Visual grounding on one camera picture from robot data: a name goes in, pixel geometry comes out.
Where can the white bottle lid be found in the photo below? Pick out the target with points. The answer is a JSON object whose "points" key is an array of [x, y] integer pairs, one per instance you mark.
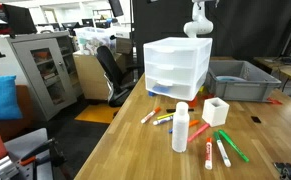
{"points": [[182, 107]]}

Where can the white plastic bottle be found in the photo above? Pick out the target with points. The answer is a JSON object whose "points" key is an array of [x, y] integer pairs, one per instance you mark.
{"points": [[180, 136]]}

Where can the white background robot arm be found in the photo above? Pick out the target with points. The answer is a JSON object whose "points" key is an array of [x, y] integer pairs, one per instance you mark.
{"points": [[198, 28]]}

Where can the blue toy block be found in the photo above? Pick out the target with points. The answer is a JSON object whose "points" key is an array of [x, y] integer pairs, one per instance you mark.
{"points": [[152, 94]]}

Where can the white marker with orange cap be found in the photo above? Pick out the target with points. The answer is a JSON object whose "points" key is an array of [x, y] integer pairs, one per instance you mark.
{"points": [[150, 116]]}

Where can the black marker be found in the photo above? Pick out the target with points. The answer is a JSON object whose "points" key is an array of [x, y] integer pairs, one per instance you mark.
{"points": [[170, 110]]}

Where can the yellow marker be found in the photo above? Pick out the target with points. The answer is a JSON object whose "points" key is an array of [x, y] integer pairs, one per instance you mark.
{"points": [[165, 116]]}

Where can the white marker with blue cap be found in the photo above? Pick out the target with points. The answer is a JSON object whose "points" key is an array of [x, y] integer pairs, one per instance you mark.
{"points": [[161, 121]]}

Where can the white plastic drawer unit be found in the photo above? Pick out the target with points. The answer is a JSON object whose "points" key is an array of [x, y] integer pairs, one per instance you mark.
{"points": [[175, 66]]}

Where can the black office chair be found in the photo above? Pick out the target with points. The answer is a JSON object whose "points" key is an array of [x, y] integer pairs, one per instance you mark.
{"points": [[110, 66]]}

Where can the orange toy block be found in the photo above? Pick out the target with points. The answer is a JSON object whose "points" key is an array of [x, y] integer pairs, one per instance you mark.
{"points": [[193, 102]]}

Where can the brown cardboard box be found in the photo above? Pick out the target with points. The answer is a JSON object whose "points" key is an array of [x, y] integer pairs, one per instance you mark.
{"points": [[123, 45]]}

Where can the yellow toy block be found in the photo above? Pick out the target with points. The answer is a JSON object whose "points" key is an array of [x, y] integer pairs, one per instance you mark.
{"points": [[201, 89]]}

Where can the yellow floor mat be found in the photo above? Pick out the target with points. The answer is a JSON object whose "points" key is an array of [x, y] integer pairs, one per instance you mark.
{"points": [[95, 115]]}

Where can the light wooden cabinet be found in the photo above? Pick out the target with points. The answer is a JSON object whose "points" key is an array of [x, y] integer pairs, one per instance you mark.
{"points": [[90, 78]]}

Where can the red toy block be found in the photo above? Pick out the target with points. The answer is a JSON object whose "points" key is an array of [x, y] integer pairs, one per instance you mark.
{"points": [[207, 96]]}

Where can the pink marker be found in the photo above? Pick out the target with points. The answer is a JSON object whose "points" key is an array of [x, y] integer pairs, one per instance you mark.
{"points": [[198, 132]]}

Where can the clear plastic storage box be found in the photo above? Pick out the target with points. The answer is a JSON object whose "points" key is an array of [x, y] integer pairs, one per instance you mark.
{"points": [[91, 41]]}

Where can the white square cup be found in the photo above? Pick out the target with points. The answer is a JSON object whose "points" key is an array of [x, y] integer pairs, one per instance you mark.
{"points": [[215, 116]]}

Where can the hanging black monitor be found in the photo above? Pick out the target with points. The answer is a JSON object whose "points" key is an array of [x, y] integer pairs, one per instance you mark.
{"points": [[116, 7]]}

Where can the red white Expo marker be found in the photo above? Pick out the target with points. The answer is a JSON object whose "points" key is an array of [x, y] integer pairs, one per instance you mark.
{"points": [[208, 155]]}

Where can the grey plastic bin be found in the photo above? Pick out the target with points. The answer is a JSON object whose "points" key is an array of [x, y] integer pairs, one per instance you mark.
{"points": [[241, 91]]}

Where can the white marker with green cap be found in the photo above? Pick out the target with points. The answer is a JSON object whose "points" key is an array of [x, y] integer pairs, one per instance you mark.
{"points": [[222, 150]]}

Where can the black clamp with orange grip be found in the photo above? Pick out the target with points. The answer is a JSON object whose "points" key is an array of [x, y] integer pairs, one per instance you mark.
{"points": [[56, 153]]}

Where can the small black flat piece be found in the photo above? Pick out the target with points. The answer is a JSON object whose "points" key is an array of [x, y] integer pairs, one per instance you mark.
{"points": [[256, 119]]}

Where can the orange sofa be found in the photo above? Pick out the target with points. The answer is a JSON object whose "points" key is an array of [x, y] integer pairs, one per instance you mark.
{"points": [[26, 106]]}

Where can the grey metal cabinet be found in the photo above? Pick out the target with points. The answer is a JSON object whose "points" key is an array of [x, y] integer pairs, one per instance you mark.
{"points": [[25, 83]]}

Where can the black curtain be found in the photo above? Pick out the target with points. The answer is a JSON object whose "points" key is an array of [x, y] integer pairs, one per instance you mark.
{"points": [[251, 26]]}

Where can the red plastic tool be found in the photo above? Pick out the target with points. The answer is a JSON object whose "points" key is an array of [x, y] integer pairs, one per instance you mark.
{"points": [[274, 101]]}

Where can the grey perforated board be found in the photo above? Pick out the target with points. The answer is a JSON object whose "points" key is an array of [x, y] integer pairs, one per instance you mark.
{"points": [[21, 143]]}

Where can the blue pillow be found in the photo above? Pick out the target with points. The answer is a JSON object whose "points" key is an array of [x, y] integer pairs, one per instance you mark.
{"points": [[3, 98]]}

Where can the black flat monitor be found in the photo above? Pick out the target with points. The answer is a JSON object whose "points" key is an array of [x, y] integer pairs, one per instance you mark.
{"points": [[18, 20]]}

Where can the silver aluminium extrusion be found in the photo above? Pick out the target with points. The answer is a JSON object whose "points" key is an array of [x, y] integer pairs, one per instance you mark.
{"points": [[0, 170]]}

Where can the black aluminium camera mount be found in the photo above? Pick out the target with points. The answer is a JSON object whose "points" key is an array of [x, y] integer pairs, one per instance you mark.
{"points": [[290, 173]]}

